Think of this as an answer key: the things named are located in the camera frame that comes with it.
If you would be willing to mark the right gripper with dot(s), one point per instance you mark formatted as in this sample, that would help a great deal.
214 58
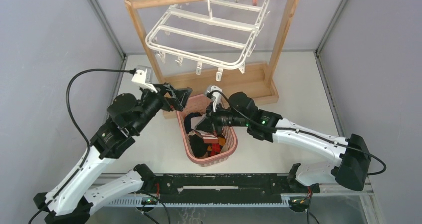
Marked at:
210 124

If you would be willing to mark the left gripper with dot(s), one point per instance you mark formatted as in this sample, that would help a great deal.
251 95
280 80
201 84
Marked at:
179 97

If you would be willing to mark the pink plastic basket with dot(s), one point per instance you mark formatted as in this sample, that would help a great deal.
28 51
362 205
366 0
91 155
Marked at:
198 103

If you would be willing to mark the brown patterned sock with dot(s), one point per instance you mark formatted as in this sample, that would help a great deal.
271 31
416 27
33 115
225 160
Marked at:
214 149

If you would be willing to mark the white plastic clip hanger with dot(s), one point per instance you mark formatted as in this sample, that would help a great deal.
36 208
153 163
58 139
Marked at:
227 23

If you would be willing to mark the black red cuff sock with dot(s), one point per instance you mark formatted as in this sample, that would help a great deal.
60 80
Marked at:
187 121

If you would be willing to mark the plain black sock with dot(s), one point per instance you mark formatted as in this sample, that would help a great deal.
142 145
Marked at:
198 147

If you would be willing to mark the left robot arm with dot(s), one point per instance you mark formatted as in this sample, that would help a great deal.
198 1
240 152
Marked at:
74 200

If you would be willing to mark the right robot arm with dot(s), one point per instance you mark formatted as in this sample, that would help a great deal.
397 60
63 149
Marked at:
346 159

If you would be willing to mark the wooden hanging rack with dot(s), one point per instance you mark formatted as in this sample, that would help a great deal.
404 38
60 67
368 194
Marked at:
257 81

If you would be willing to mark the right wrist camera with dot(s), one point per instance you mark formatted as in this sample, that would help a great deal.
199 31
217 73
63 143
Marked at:
214 93

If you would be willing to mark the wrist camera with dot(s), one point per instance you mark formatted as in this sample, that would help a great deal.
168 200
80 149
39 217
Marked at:
143 78
214 93

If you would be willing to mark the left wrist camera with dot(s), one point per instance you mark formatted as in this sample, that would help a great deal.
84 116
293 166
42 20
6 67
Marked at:
143 78

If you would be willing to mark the black mounting rail base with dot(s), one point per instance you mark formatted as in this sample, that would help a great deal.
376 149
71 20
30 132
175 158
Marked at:
228 190

